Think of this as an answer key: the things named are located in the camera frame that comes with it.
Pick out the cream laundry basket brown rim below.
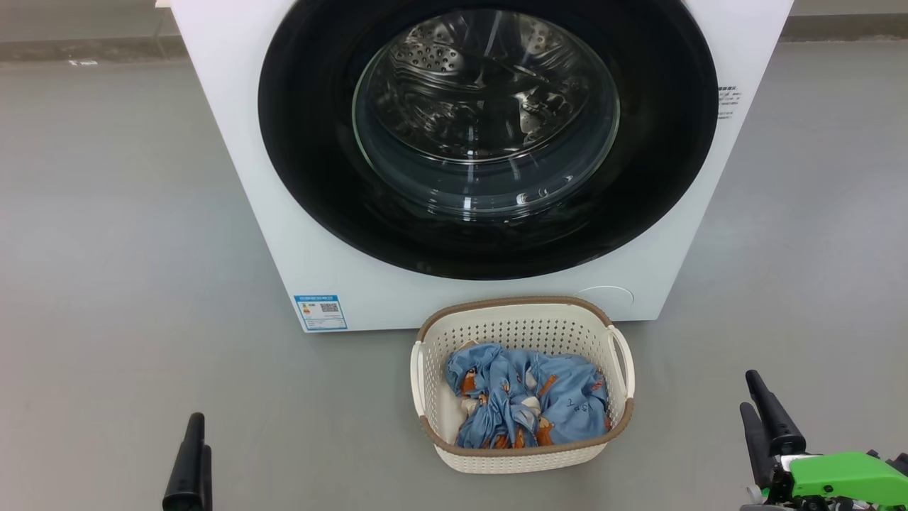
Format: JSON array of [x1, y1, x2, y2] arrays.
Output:
[[410, 296, 636, 475]]

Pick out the white front-load washing machine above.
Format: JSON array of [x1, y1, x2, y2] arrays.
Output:
[[170, 0, 794, 333]]

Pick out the round filter cover panel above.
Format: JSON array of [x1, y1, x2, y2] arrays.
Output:
[[575, 285, 634, 313]]

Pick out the blue fox print garment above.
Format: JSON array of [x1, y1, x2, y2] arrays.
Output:
[[445, 343, 561, 449]]

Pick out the blue energy label sticker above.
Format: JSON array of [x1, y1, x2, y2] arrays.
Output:
[[294, 294, 348, 332]]

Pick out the round black glass washer door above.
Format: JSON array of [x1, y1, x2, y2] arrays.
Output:
[[258, 0, 719, 281]]

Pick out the stainless steel washing machine drum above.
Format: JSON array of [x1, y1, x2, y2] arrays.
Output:
[[367, 10, 591, 165]]

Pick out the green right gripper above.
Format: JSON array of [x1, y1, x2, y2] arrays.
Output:
[[740, 370, 908, 511]]

